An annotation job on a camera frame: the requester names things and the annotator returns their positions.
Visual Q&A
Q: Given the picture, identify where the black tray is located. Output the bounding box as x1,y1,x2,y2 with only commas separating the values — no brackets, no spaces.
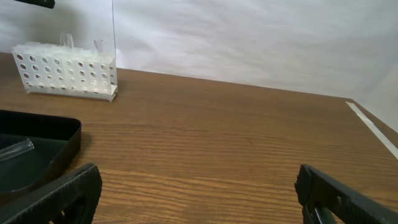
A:
0,109,82,203

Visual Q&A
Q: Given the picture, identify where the white test tube rack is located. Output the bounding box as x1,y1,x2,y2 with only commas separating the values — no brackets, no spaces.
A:
11,42,118,103

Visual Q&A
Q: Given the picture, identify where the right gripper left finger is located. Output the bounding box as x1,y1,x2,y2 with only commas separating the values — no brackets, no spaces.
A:
0,162,103,224

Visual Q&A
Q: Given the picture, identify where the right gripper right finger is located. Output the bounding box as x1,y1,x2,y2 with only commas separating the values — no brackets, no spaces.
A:
294,164,398,224

